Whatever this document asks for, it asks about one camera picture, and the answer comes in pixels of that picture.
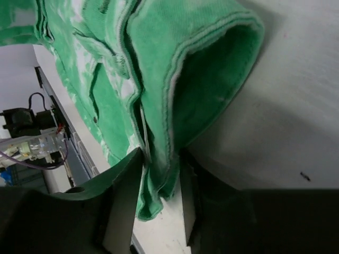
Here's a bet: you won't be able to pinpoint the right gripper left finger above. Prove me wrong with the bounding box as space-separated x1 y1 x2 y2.
1 148 143 253

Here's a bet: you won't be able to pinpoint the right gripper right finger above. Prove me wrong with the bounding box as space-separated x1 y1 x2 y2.
180 150 338 253

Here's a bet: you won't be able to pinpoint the green tie-dye trousers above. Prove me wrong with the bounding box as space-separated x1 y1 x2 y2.
1 1 264 221

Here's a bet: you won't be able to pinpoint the aluminium rail frame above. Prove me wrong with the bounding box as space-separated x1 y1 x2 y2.
35 66 109 185

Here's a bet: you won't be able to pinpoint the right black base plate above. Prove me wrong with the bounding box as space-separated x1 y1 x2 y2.
0 92 72 170

